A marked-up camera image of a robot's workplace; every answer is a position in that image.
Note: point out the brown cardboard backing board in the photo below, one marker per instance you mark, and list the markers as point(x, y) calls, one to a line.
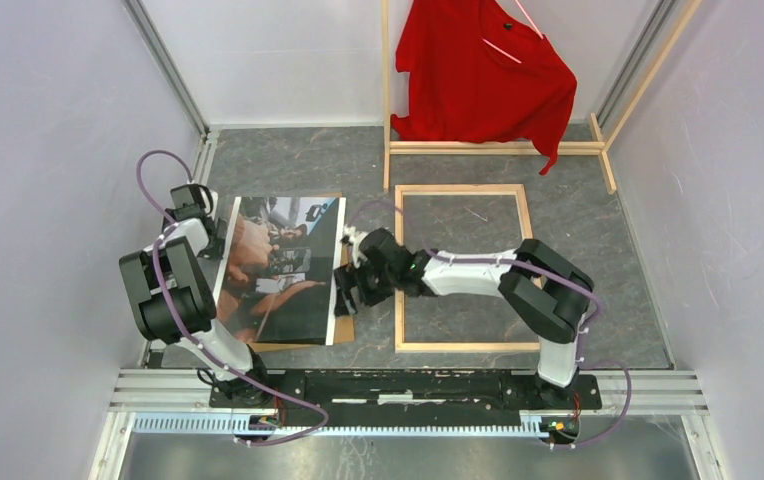
point(291, 299)

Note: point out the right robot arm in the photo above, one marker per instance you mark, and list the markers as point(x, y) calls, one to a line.
point(551, 295)

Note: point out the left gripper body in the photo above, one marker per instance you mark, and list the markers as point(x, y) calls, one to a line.
point(171, 214)

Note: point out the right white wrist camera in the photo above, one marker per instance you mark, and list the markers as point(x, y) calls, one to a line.
point(352, 239)

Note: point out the wooden clothes rack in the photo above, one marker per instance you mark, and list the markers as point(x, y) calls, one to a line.
point(661, 33)

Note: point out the pink clothes hanger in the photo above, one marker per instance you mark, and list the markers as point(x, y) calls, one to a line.
point(528, 20)

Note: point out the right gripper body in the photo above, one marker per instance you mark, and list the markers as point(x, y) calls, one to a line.
point(376, 284)

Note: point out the red t-shirt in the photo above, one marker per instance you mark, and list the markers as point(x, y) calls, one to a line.
point(477, 75)

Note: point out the printed photo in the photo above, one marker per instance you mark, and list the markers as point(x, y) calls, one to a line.
point(247, 249)

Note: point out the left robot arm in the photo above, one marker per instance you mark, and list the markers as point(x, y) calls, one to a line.
point(172, 302)

